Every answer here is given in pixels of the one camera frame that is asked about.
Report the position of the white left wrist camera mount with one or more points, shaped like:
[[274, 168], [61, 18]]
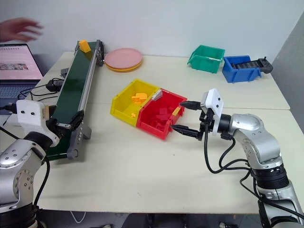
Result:
[[28, 114]]

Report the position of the open laptop computer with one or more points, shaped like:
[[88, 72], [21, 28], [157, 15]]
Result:
[[16, 63]]

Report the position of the yellow storage bin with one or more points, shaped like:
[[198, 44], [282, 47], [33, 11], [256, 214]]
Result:
[[123, 107]]

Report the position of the orange yellow toy block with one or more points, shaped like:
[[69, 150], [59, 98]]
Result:
[[140, 97]]

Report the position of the pink round plate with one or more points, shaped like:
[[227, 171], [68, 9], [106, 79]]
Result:
[[123, 58]]

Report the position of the red chunky block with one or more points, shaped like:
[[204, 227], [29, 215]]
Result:
[[158, 126]]

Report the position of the yellow piece with slanted end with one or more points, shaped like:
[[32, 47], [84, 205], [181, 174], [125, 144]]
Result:
[[176, 111]]

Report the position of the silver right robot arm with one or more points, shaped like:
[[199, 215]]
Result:
[[251, 127]]

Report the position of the blue storage bin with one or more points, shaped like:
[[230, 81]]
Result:
[[240, 73]]

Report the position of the green conveyor belt machine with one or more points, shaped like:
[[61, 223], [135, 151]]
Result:
[[76, 80]]

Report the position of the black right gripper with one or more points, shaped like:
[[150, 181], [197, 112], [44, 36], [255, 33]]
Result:
[[204, 126]]

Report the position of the red flat block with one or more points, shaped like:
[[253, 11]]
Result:
[[164, 118]]

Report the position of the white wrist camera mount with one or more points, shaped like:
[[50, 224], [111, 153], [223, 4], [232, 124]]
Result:
[[215, 102], [28, 114]]

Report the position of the person's bare hand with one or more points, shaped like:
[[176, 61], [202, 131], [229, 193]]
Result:
[[16, 29]]

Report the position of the black power adapter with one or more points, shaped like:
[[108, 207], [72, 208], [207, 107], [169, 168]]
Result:
[[54, 85]]

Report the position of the yellow round plate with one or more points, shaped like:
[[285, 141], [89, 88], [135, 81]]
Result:
[[123, 69]]

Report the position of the red storage bin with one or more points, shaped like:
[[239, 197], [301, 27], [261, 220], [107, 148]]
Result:
[[154, 129]]

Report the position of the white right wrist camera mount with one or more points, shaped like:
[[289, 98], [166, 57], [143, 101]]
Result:
[[215, 102]]

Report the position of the small gray box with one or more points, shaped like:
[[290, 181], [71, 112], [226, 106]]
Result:
[[64, 72]]

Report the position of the black handheld controller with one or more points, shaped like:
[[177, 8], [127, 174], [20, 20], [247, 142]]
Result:
[[263, 64]]

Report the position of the green storage bin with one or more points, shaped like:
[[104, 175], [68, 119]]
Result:
[[205, 64]]

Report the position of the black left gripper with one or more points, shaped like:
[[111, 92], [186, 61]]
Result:
[[55, 130]]

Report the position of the clear plastic label holder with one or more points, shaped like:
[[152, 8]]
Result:
[[157, 95]]

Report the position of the white bin label card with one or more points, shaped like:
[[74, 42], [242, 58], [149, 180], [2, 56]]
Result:
[[213, 59]]

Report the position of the small yellow toy piece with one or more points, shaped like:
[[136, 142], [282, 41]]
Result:
[[133, 115]]

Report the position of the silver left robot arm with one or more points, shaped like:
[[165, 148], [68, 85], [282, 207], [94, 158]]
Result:
[[16, 166]]

